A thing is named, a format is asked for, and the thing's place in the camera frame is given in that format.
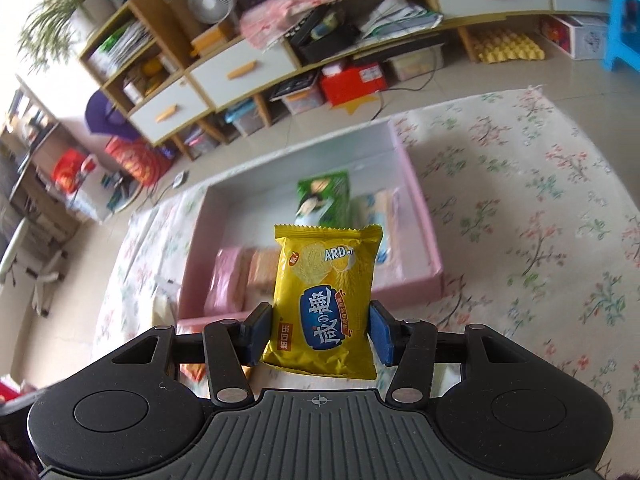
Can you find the floral tablecloth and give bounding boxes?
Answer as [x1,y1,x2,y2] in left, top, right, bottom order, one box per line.
[96,89,639,479]

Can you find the pink cardboard box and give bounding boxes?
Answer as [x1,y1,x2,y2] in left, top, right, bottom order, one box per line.
[178,119,444,321]

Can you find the pink wafer packet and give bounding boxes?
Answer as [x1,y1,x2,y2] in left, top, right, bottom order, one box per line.
[204,247,246,316]

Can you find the potted green plant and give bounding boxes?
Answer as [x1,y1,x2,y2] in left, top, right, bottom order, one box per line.
[18,0,113,72]

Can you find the mustard yellow snack packet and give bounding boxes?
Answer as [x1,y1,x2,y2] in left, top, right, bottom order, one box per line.
[180,363,206,382]

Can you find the green cartoon snack packet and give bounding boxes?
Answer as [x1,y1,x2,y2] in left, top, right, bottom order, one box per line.
[294,171,350,229]

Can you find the purple cap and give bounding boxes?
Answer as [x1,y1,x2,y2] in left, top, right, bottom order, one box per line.
[85,90,140,142]

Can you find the white office chair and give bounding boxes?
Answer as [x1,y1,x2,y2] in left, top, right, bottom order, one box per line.
[1,217,68,318]

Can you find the red cylindrical tin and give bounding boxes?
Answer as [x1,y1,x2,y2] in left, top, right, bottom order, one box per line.
[105,136,172,188]

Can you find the orange wafer clear packet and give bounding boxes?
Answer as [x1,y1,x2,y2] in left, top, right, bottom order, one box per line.
[246,247,280,304]

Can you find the yellow egg tray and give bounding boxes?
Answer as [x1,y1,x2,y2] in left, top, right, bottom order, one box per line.
[471,28,546,64]

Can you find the white desk fan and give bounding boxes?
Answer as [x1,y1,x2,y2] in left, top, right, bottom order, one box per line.
[188,0,236,25]

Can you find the white blue snack packet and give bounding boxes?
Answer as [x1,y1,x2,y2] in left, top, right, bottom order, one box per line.
[350,188,399,268]

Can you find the white printed carton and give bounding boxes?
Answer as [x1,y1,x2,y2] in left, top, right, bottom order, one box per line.
[538,15,608,61]

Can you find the yellow cracker packet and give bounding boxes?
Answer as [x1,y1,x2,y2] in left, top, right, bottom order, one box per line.
[262,224,383,380]

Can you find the red cardboard box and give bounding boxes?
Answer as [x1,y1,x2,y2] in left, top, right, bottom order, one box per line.
[320,63,388,106]

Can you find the blue plastic stool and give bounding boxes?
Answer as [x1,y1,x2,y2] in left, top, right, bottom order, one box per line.
[602,0,639,72]

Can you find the white drawer cabinet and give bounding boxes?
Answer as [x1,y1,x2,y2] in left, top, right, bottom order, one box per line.
[79,0,618,162]

